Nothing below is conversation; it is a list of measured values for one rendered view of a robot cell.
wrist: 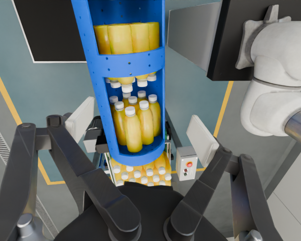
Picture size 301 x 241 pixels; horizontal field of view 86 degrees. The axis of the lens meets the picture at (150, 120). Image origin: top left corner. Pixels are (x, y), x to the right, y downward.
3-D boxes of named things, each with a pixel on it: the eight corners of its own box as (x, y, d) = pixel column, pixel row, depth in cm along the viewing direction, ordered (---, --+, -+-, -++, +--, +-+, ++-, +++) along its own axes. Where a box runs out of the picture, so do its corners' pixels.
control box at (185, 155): (192, 145, 101) (198, 157, 93) (189, 167, 112) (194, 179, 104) (176, 147, 101) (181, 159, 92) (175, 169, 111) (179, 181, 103)
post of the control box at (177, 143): (159, 94, 189) (186, 155, 105) (159, 97, 191) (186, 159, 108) (156, 94, 189) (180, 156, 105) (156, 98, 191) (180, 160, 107)
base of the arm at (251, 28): (293, 3, 60) (307, 1, 55) (274, 64, 71) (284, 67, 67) (246, 7, 59) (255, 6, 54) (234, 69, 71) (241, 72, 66)
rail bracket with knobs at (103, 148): (112, 132, 100) (110, 143, 92) (113, 141, 104) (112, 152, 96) (95, 134, 100) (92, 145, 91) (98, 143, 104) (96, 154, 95)
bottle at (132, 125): (145, 144, 76) (142, 110, 66) (138, 154, 71) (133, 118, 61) (132, 140, 79) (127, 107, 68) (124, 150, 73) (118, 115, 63)
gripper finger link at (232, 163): (224, 162, 14) (254, 166, 15) (204, 133, 19) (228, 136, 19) (218, 174, 15) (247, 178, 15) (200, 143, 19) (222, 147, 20)
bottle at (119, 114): (128, 134, 83) (123, 102, 73) (134, 141, 78) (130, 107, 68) (115, 139, 80) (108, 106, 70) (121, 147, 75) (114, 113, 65)
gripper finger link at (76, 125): (73, 150, 15) (65, 149, 15) (93, 118, 21) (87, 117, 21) (73, 122, 14) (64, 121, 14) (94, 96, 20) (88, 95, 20)
